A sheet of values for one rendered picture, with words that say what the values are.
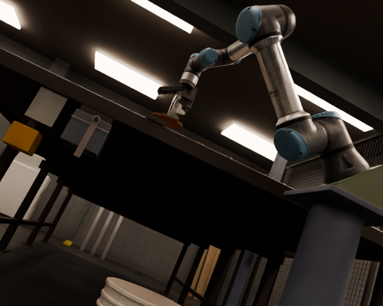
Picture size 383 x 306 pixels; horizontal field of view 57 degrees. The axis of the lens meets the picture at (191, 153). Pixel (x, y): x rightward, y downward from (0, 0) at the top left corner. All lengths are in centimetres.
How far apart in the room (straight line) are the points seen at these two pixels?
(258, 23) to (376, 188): 64
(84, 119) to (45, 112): 14
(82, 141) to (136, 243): 594
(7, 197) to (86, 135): 511
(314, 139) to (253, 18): 43
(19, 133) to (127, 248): 594
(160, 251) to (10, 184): 299
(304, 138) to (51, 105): 86
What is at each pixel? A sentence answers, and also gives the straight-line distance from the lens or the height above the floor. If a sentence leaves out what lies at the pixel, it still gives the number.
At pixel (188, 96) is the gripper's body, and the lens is 159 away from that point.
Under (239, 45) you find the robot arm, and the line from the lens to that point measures 154.
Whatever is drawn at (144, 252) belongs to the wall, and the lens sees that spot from 716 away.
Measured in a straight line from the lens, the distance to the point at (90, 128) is 127.
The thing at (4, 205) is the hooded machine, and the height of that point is 19.
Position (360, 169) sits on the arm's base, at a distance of 126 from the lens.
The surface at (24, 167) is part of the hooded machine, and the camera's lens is 633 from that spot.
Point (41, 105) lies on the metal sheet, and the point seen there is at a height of 79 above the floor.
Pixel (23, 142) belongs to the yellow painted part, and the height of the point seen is 64.
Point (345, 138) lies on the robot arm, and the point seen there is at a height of 107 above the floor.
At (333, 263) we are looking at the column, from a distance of 116.
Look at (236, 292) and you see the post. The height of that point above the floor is 44.
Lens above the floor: 50
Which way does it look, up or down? 16 degrees up
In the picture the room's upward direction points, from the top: 24 degrees clockwise
